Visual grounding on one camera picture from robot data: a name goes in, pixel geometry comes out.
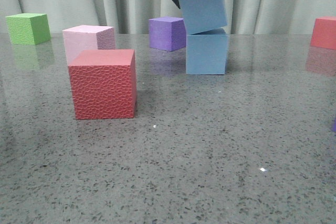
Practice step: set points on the light blue foam cube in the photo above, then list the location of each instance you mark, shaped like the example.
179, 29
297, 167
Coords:
203, 15
206, 52

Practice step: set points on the purple foam cube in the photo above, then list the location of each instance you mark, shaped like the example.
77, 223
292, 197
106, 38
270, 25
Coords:
167, 33

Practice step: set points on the pink foam cube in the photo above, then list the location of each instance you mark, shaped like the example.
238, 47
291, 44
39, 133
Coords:
83, 37

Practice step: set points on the red foam cube far right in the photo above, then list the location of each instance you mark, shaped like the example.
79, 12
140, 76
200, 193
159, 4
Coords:
323, 35

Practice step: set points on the red textured foam cube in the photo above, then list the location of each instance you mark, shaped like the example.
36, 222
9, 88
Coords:
103, 84

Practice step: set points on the green foam cube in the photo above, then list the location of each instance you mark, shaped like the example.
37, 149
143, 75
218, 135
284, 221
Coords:
28, 28

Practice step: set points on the purple cube at right edge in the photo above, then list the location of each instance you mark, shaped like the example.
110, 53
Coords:
334, 126

